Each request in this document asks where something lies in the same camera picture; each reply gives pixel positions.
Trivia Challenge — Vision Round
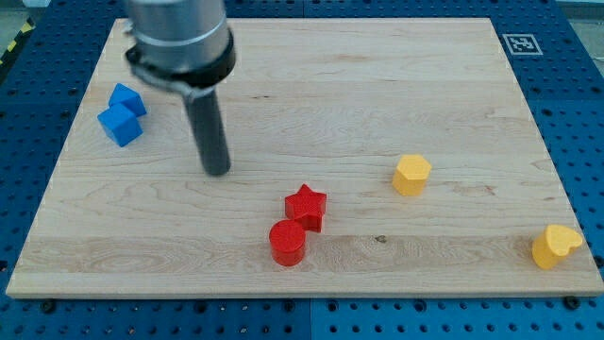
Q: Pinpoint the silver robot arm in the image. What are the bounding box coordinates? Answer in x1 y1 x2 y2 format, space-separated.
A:
125 0 235 102

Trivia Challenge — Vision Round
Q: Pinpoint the red star block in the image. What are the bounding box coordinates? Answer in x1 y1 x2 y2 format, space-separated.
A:
284 183 327 233

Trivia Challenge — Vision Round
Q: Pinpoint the wooden board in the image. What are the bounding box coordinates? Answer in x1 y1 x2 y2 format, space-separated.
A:
7 18 603 299

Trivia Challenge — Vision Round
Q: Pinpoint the red cylinder block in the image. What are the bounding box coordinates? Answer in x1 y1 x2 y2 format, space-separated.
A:
269 219 306 266

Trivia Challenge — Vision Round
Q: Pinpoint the yellow hexagon block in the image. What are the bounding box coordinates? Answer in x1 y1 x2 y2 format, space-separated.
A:
392 154 431 196

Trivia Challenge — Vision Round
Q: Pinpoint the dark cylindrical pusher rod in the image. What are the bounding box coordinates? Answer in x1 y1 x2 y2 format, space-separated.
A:
184 87 231 176

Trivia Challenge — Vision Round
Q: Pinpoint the blue cube block front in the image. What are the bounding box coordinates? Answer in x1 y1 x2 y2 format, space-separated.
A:
97 104 143 147

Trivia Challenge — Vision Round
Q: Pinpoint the blue block rear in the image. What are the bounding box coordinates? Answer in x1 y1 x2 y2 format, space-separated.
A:
108 83 147 117

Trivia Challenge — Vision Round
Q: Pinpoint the white fiducial marker tag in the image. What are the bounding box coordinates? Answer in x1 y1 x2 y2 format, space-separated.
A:
502 33 543 56

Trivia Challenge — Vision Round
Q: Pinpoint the yellow heart block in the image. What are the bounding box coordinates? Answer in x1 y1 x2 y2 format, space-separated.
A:
531 224 583 270

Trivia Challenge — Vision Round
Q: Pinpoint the black yellow hazard tape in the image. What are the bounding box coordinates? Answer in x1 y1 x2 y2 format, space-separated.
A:
1 17 36 67

